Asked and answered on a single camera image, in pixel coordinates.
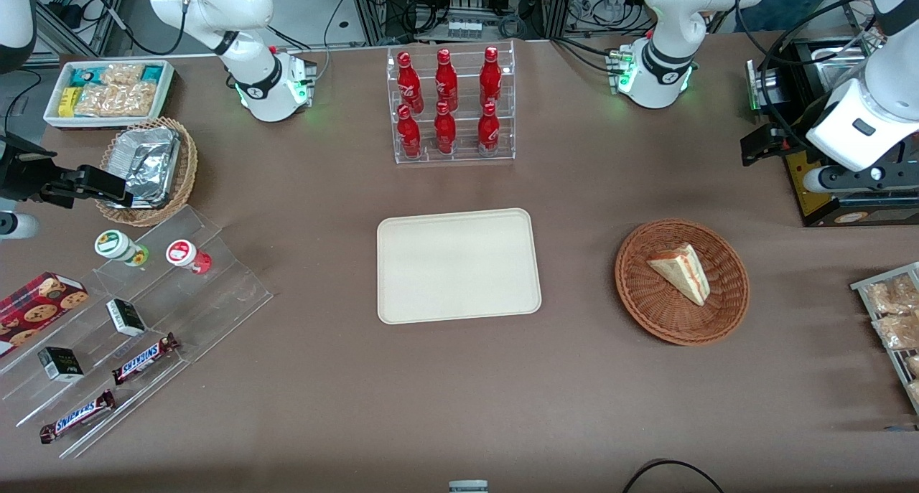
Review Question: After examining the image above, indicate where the aluminium profile frame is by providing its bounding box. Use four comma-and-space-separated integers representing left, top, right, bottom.
32, 0, 134, 60

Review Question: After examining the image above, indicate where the light oval wicker basket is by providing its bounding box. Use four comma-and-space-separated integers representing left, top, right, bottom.
94, 116, 200, 228

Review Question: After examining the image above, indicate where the green label yoghurt cup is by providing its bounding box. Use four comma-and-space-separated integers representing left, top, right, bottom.
94, 229, 150, 267

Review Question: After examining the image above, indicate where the silver foil container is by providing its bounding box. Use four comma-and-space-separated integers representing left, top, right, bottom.
106, 126, 182, 209

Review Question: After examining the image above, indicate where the small black carton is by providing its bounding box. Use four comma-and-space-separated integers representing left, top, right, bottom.
106, 299, 147, 337
37, 346, 85, 384

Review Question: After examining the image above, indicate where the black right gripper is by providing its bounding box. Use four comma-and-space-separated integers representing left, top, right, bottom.
0, 134, 135, 210

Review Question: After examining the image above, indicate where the large clear cracker bag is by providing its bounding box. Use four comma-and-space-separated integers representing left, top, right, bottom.
74, 82, 159, 118

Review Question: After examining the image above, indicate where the clear acrylic bottle rack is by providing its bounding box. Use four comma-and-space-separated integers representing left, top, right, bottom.
386, 40, 517, 165

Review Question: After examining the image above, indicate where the grey tray of pastries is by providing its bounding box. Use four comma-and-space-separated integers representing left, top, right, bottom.
850, 261, 919, 416

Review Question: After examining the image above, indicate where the cream plastic tray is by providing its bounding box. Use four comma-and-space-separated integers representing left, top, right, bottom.
376, 207, 543, 326

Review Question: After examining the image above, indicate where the brown round wicker basket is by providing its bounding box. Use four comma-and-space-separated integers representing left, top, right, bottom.
615, 219, 751, 347

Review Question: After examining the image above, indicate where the blue fabric object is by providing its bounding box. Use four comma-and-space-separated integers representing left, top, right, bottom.
734, 0, 830, 33

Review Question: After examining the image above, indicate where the snickers chocolate bar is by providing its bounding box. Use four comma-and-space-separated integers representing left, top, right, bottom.
39, 388, 117, 446
111, 332, 181, 387

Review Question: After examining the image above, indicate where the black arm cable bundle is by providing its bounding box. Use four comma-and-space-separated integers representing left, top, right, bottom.
731, 0, 880, 153

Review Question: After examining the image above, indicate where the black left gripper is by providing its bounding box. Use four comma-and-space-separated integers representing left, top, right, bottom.
740, 123, 919, 194

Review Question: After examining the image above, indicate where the clear acrylic stepped stand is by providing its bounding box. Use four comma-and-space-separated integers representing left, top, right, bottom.
0, 205, 275, 460

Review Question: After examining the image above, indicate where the black looped cable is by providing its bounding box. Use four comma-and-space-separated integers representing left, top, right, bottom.
620, 459, 727, 493

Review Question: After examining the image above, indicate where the white rectangular snack box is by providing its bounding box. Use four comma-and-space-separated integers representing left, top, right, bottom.
43, 59, 177, 132

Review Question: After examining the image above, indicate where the red label yoghurt cup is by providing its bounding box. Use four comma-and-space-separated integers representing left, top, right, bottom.
166, 239, 213, 276

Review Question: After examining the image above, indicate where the triangular sandwich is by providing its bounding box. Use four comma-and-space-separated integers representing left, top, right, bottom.
645, 243, 712, 308

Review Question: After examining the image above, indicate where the aluminium equipment frame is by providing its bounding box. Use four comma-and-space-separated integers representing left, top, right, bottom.
348, 0, 579, 47

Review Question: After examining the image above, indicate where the red cola bottle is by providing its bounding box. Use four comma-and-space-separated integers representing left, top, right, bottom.
433, 101, 458, 156
477, 101, 501, 155
396, 50, 425, 114
479, 46, 503, 111
396, 104, 423, 159
434, 48, 460, 113

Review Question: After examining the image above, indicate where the red cookie box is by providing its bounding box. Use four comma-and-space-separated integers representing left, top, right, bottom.
0, 271, 90, 358

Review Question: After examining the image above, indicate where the small clear cracker bag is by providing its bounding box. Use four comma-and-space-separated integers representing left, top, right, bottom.
101, 63, 145, 87

